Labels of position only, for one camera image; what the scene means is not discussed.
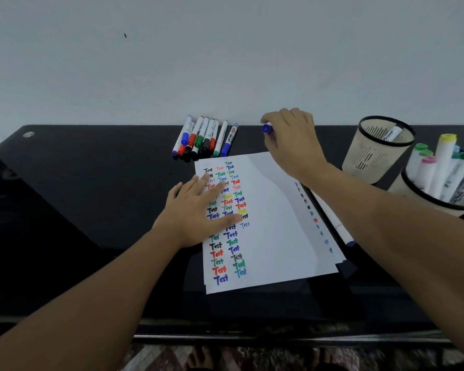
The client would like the person's right hand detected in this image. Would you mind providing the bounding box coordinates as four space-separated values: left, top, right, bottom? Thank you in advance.
260 107 330 184

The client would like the person's left hand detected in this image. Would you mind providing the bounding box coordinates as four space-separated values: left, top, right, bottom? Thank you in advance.
151 172 243 250

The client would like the white paper with coloured writing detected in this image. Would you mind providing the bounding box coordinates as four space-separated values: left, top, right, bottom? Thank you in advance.
194 151 339 295

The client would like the person's right forearm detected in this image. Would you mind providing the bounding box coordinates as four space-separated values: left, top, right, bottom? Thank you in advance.
302 162 464 367

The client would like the person's left forearm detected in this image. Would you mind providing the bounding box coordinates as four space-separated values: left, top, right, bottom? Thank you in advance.
0 228 183 371

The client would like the row of whiteboard markers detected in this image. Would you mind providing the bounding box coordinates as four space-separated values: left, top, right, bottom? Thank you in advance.
172 115 239 159

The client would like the white paper with edge marks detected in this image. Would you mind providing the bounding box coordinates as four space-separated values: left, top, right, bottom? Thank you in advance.
251 151 347 267

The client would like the beige slotted pen holder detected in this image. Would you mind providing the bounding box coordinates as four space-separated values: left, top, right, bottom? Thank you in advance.
341 116 417 185

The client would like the white marker with dark cap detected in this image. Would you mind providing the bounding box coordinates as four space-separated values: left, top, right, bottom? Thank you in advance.
311 190 357 248

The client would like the white marker with grey label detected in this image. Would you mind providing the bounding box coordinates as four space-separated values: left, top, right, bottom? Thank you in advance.
382 125 405 143

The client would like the person's left foot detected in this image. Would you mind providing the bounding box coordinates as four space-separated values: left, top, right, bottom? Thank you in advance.
186 347 222 371

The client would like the person's foot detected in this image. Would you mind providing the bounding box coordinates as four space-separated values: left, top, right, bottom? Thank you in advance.
186 347 222 371
311 348 350 371

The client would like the beige pen holder black rim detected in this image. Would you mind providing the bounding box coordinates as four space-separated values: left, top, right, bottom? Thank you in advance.
387 168 464 218

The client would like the person's right foot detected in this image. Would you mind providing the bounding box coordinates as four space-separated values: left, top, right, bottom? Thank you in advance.
311 348 350 371

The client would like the bunch of pastel-capped markers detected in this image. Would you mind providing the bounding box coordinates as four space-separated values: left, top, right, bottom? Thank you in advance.
405 133 464 205

